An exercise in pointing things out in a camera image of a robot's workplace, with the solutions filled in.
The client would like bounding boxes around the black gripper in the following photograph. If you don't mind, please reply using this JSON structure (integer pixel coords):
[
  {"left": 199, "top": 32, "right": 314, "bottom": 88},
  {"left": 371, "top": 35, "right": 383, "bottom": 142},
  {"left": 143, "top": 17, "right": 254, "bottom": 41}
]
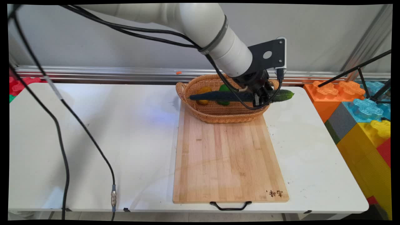
[{"left": 233, "top": 69, "right": 275, "bottom": 108}]

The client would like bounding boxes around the long dark green cucumber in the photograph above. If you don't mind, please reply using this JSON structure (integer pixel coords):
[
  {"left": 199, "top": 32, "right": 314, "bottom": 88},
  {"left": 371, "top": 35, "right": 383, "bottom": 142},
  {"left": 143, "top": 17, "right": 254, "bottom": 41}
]
[{"left": 189, "top": 89, "right": 295, "bottom": 106}]

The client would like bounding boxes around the green bell pepper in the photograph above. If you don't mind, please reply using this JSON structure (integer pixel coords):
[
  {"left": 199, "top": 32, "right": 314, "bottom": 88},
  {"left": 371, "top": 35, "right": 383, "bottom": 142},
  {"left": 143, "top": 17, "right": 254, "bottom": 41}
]
[{"left": 217, "top": 84, "right": 234, "bottom": 106}]

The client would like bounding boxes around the brown potato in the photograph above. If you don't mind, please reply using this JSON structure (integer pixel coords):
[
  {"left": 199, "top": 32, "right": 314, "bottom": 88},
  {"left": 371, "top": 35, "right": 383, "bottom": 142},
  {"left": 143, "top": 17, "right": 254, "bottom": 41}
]
[{"left": 196, "top": 87, "right": 213, "bottom": 106}]

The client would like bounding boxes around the orange foam block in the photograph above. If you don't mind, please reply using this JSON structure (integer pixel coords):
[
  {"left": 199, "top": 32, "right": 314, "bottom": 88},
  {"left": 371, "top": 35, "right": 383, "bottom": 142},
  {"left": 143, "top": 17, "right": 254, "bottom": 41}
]
[{"left": 304, "top": 81, "right": 366, "bottom": 123}]

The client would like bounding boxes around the grey foam block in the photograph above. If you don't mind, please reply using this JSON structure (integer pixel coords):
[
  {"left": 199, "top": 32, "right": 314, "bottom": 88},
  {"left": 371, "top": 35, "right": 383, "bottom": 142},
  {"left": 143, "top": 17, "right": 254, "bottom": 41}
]
[{"left": 324, "top": 102, "right": 357, "bottom": 145}]

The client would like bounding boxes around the blue foam block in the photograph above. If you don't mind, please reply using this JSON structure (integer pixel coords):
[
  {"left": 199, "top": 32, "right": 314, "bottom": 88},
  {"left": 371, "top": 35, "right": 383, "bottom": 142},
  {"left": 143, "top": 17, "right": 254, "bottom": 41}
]
[{"left": 342, "top": 81, "right": 391, "bottom": 124}]

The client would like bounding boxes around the black tripod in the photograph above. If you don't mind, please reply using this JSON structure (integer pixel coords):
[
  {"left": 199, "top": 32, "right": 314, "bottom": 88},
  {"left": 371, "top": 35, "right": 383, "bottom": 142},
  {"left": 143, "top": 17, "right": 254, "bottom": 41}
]
[{"left": 318, "top": 50, "right": 392, "bottom": 122}]

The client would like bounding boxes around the red foam block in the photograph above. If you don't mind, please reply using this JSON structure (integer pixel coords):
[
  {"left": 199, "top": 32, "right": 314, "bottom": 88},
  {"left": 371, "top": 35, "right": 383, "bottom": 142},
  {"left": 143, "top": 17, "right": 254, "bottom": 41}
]
[{"left": 376, "top": 138, "right": 392, "bottom": 168}]

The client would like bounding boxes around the red foam mat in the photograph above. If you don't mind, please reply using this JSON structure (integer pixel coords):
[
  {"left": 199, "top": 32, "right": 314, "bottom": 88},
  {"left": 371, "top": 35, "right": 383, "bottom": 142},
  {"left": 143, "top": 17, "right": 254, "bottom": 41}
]
[{"left": 9, "top": 76, "right": 43, "bottom": 97}]

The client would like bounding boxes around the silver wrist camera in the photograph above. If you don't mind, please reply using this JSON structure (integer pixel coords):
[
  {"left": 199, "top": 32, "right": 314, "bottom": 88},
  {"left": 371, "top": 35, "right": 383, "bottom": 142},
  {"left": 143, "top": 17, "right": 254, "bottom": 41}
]
[{"left": 275, "top": 37, "right": 287, "bottom": 81}]

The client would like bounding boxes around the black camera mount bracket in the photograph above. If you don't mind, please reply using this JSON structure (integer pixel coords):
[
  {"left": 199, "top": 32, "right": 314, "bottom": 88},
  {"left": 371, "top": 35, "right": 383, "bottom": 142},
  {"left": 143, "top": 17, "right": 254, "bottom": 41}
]
[{"left": 248, "top": 39, "right": 285, "bottom": 75}]

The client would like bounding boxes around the woven wicker basket with handles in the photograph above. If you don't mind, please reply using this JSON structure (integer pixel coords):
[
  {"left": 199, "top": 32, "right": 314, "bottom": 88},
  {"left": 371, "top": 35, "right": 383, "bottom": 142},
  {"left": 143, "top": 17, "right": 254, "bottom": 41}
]
[{"left": 176, "top": 74, "right": 280, "bottom": 124}]

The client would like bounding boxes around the wooden cutting board with handle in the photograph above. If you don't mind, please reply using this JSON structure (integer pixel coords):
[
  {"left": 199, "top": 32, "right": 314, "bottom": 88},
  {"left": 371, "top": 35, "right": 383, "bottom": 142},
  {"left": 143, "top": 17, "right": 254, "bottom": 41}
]
[{"left": 172, "top": 102, "right": 290, "bottom": 211}]

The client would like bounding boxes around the aluminium diagonal post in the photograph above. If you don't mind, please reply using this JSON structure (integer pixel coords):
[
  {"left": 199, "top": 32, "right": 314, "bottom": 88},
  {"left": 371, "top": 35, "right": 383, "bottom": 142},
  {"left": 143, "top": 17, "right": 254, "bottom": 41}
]
[{"left": 341, "top": 4, "right": 393, "bottom": 82}]

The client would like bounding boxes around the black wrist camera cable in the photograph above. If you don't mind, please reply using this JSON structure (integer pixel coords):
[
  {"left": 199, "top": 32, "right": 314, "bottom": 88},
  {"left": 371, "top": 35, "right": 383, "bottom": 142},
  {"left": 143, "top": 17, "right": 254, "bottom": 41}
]
[{"left": 59, "top": 4, "right": 284, "bottom": 111}]

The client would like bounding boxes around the aluminium rail along wall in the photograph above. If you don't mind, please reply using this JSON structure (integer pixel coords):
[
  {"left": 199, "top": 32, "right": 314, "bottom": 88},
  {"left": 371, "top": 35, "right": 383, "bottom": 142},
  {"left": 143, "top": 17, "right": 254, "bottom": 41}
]
[{"left": 14, "top": 65, "right": 391, "bottom": 85}]

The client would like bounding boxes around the black cable with metal connector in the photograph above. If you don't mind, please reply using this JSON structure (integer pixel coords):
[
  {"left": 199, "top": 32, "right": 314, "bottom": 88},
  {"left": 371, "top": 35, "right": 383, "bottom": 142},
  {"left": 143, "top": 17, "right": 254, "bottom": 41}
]
[{"left": 9, "top": 4, "right": 117, "bottom": 221}]

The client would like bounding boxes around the thick black cable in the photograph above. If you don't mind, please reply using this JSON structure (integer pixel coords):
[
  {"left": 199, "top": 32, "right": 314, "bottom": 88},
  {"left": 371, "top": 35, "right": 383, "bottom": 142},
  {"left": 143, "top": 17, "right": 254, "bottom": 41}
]
[{"left": 8, "top": 61, "right": 70, "bottom": 220}]

